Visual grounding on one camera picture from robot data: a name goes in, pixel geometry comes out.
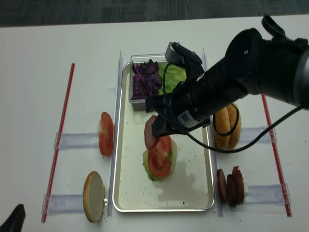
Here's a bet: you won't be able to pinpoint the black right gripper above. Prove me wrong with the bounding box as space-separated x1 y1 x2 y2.
145 93 210 137

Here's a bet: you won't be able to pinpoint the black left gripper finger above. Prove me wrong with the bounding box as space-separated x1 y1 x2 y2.
0 204 26 232

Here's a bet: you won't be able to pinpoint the round meat patty slice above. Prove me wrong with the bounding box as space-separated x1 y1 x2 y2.
144 116 158 149

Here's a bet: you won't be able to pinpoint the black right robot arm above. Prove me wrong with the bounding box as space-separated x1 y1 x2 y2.
145 15 309 137

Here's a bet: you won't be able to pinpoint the tomato slice on burger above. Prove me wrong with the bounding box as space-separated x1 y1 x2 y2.
148 136 171 178

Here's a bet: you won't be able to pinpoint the lettuce leaf on burger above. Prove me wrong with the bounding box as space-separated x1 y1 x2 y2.
142 150 169 181

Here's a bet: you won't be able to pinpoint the upright tomato slice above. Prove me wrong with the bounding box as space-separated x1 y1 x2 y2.
98 112 114 156

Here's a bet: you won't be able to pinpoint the green lettuce in container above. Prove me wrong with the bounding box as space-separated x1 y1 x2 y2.
159 62 186 95

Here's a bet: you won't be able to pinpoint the meat slice left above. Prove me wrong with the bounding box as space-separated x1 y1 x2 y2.
216 169 227 203

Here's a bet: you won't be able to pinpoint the meat slice middle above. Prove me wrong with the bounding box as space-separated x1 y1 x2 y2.
226 174 237 207

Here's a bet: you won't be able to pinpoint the meat slice right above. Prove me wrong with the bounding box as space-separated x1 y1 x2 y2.
232 166 245 205

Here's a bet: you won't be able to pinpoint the purple cabbage pieces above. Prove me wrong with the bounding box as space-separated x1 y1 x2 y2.
132 59 162 100

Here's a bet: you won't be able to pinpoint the left near clear pusher track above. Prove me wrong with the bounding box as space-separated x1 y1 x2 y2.
42 194 84 215

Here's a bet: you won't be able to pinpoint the clear pusher track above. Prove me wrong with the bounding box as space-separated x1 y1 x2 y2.
239 126 277 144
42 194 84 215
54 133 99 150
244 184 291 205

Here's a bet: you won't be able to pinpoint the clear plastic container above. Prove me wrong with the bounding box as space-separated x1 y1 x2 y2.
128 54 167 111

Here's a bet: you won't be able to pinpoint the sesame bun left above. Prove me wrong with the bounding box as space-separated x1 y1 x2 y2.
213 107 230 149

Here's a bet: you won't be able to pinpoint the sesame bun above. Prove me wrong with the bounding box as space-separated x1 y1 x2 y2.
213 107 230 149
226 103 241 150

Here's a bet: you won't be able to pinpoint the silver metal tray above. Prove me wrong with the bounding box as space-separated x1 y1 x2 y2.
112 64 214 213

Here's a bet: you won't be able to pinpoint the sesame bun right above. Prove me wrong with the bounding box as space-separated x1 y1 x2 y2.
226 103 241 150

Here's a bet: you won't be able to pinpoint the upright cut bun half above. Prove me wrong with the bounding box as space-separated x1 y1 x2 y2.
83 171 105 223

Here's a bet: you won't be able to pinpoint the right far clear pusher track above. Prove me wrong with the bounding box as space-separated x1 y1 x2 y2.
239 126 277 144

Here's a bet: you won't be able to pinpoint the left far clear pusher track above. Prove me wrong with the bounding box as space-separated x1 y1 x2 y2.
54 133 99 150

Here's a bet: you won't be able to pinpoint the white right pusher block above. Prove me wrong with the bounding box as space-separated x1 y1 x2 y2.
243 183 249 201

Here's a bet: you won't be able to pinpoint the right near clear pusher track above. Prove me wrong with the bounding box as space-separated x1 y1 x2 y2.
244 184 291 205

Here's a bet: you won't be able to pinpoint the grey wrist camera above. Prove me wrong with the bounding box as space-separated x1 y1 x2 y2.
164 41 203 67

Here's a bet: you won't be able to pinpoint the left clear long rail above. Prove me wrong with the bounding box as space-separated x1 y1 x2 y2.
105 51 123 217

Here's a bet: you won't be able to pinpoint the left red rail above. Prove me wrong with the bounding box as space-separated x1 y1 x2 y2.
41 63 75 223

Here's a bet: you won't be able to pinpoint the red rail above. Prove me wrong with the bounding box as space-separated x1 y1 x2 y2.
261 95 292 217
41 63 75 223

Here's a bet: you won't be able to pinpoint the right red rail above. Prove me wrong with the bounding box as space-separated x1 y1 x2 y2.
261 95 292 217

